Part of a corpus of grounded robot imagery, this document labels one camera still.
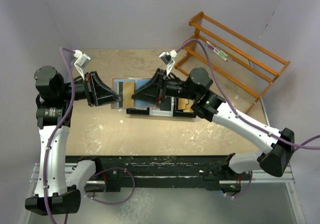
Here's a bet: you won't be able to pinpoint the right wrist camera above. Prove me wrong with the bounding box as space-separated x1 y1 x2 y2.
159 50 178 76

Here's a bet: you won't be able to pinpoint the black bin with silver cards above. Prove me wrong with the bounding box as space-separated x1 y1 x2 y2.
126 107 150 116

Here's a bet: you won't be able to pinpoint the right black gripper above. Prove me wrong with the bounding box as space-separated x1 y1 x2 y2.
132 68 199 104

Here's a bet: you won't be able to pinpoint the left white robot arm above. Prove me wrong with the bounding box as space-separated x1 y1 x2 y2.
25 66 122 216

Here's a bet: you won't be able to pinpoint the gold credit card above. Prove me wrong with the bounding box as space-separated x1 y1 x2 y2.
117 81 135 109

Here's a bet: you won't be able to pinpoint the purple cable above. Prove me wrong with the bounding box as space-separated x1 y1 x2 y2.
176 38 320 200
42 46 137 224

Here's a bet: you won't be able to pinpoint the gold cards pile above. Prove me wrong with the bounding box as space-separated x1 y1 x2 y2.
177 98 194 113

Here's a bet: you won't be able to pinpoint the black bin with gold cards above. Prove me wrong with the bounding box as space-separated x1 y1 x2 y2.
173 98 196 118

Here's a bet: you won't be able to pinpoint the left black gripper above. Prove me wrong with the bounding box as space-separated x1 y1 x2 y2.
58 71 123 107

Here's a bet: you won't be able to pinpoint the orange wooden rack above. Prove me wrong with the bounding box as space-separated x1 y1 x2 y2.
175 11 290 114

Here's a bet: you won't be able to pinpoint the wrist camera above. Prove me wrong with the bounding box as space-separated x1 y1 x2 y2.
74 50 91 80
159 50 178 76

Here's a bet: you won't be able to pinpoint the white bin with black cards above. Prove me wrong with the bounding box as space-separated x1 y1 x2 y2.
149 96 174 117

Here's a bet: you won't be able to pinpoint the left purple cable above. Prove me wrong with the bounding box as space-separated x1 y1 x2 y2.
42 46 137 224

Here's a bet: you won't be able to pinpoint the markers on rack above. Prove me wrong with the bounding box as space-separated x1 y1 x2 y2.
205 41 228 62

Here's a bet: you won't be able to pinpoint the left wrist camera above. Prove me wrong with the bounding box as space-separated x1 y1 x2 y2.
74 50 91 80

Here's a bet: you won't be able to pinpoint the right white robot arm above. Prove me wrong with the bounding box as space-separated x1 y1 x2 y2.
131 67 295 180

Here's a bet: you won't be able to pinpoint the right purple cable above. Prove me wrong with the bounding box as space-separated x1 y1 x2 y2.
176 38 320 200

